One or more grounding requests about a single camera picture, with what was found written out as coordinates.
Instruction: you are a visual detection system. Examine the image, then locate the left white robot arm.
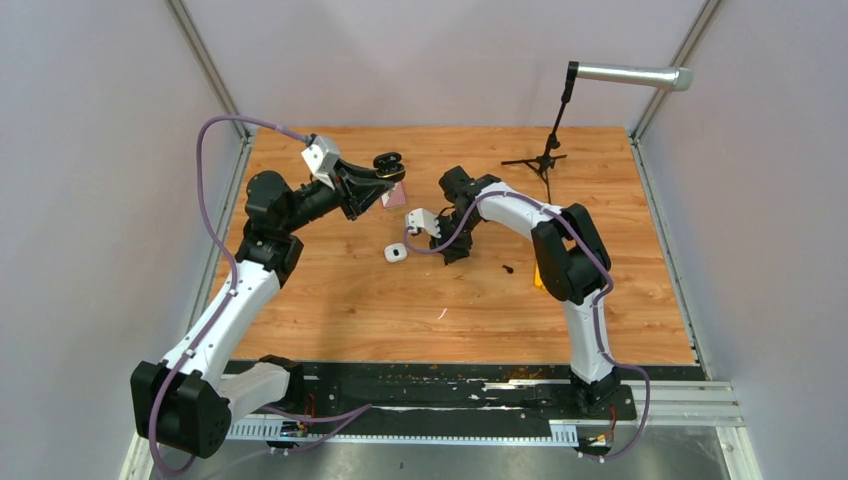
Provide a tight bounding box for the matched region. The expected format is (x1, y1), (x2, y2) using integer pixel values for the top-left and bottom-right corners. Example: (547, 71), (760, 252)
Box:
(130, 152), (405, 458)

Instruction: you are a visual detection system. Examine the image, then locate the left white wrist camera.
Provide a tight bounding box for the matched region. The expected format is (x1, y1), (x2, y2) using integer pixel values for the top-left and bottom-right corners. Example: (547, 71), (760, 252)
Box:
(301, 134), (340, 190)

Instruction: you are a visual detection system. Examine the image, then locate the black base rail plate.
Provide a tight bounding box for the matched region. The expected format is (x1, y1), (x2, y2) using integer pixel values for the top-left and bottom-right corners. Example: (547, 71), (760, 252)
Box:
(225, 359), (664, 446)

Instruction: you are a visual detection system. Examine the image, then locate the black tripod stand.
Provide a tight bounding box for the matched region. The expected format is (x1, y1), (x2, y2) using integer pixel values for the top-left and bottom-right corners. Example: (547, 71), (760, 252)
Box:
(501, 61), (579, 203)

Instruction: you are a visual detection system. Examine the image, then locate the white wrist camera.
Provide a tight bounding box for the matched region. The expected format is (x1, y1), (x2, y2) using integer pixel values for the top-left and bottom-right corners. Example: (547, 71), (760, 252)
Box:
(301, 134), (340, 190)
(404, 208), (442, 239)

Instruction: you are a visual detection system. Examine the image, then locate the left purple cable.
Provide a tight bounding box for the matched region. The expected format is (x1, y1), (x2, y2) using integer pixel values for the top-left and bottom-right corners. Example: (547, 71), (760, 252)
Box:
(146, 115), (313, 478)

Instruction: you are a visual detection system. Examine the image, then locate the silver microphone tube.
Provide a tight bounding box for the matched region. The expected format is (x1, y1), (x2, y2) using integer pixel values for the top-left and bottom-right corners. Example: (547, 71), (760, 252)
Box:
(569, 62), (694, 92)

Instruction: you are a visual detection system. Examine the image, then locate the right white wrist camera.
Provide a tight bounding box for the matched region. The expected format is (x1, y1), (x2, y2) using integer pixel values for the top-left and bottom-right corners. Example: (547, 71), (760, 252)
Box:
(404, 208), (442, 239)

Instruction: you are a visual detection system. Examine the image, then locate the black earbud charging case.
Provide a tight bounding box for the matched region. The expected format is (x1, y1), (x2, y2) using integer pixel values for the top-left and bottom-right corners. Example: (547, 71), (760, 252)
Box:
(372, 152), (406, 182)

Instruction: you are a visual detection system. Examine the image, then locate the pink card box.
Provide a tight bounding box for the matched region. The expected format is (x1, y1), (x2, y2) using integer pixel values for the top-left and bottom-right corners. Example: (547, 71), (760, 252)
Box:
(381, 182), (407, 210)

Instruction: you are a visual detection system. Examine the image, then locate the white earbud charging case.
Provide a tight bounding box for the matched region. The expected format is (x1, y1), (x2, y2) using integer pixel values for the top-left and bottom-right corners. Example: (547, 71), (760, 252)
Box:
(384, 243), (408, 263)

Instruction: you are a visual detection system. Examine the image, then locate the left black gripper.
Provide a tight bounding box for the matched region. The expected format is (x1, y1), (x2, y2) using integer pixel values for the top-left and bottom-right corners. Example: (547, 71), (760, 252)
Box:
(281, 158), (394, 234)

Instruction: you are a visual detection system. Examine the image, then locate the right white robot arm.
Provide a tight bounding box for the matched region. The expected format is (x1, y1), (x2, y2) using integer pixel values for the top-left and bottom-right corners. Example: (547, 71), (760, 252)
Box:
(424, 166), (620, 418)

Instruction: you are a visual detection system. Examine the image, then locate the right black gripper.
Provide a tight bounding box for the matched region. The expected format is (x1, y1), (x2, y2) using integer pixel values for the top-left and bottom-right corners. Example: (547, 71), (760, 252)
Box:
(427, 210), (480, 263)

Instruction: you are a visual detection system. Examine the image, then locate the yellow triangular plastic piece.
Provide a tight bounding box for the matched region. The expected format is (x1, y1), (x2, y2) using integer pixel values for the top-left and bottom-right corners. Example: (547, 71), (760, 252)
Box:
(533, 264), (545, 290)

